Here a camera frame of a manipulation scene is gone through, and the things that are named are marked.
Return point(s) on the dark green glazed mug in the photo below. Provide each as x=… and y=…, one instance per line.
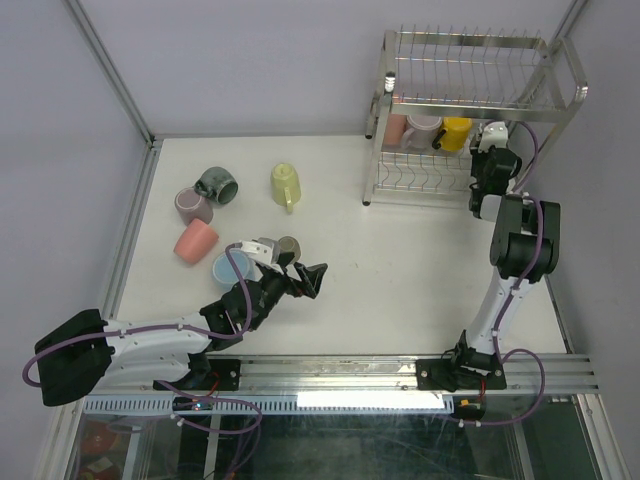
x=217, y=185

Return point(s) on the pink tumbler cup left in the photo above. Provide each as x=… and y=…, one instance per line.
x=197, y=240

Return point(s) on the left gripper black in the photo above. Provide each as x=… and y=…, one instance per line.
x=309, y=279

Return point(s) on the light blue mug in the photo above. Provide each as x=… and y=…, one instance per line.
x=224, y=276

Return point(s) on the pink tall tumbler cup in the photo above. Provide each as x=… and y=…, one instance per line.
x=395, y=128

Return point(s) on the white slotted cable duct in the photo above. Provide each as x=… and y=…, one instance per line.
x=311, y=402

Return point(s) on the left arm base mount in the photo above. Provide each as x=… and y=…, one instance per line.
x=209, y=374

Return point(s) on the mauve upside-down mug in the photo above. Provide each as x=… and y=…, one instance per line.
x=192, y=206

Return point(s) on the small taupe mug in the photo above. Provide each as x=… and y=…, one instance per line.
x=289, y=244

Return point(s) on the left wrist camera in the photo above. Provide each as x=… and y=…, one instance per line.
x=264, y=251

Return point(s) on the steel dish rack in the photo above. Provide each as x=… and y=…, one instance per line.
x=535, y=87

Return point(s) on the yellow mug black handle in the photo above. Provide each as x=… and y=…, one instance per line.
x=452, y=134

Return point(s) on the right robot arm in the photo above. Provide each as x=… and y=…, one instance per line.
x=525, y=247

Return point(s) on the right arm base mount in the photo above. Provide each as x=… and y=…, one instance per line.
x=450, y=375

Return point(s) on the lilac ribbed mug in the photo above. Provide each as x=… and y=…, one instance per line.
x=420, y=132

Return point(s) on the pale yellow mug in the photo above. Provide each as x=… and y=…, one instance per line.
x=285, y=186

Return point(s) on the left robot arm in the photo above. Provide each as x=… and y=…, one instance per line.
x=88, y=352

